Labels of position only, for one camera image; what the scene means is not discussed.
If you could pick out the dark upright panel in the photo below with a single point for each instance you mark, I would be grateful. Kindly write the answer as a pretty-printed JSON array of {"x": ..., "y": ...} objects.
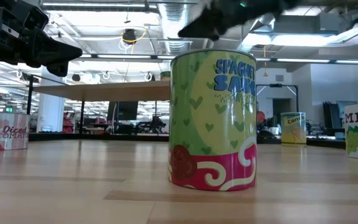
[{"x": 329, "y": 115}]

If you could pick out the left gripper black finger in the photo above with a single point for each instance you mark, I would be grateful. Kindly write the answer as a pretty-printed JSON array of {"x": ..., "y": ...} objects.
[
  {"x": 57, "y": 51},
  {"x": 57, "y": 70}
]

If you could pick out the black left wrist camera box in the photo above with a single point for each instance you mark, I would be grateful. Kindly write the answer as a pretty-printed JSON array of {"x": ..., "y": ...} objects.
[{"x": 36, "y": 18}]

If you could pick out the white cup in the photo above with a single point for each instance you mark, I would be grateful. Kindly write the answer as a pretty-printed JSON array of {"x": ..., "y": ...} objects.
[{"x": 274, "y": 130}]

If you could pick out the black table edge rail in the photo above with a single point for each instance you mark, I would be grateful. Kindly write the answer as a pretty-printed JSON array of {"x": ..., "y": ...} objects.
[{"x": 104, "y": 137}]

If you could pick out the wooden shelf with black frame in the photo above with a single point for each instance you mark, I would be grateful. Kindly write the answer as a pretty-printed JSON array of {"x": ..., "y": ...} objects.
[{"x": 104, "y": 91}]

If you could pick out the black ceiling-mounted device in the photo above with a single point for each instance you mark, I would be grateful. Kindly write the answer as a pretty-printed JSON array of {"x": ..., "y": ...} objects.
[{"x": 129, "y": 35}]

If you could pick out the white building column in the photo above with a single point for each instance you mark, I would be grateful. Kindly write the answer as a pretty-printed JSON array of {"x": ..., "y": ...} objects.
[{"x": 50, "y": 115}]

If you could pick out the slanted silver ceiling duct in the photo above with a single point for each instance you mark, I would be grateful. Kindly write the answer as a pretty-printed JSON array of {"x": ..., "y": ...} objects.
[{"x": 247, "y": 36}]

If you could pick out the green exit sign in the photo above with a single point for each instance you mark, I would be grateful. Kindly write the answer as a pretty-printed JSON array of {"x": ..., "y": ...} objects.
[{"x": 8, "y": 109}]

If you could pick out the green spaghetti sauce can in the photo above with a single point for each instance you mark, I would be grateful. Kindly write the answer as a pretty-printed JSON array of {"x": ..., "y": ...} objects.
[{"x": 210, "y": 124}]

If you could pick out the silver spiral ventilation duct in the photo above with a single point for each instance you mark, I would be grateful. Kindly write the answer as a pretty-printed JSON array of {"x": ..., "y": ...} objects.
[{"x": 176, "y": 25}]

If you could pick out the black flat screen monitor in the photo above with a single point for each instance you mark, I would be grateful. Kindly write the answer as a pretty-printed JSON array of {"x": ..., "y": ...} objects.
[{"x": 124, "y": 110}]

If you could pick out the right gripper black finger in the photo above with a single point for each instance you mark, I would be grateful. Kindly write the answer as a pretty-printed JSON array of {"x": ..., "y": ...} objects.
[
  {"x": 217, "y": 35},
  {"x": 202, "y": 28}
]

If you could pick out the red white diced tomatoes can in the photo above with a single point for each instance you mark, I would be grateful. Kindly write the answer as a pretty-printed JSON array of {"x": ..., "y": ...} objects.
[{"x": 5, "y": 132}]

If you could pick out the black metal frame stand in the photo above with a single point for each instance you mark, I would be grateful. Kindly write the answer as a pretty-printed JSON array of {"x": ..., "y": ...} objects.
[{"x": 277, "y": 85}]

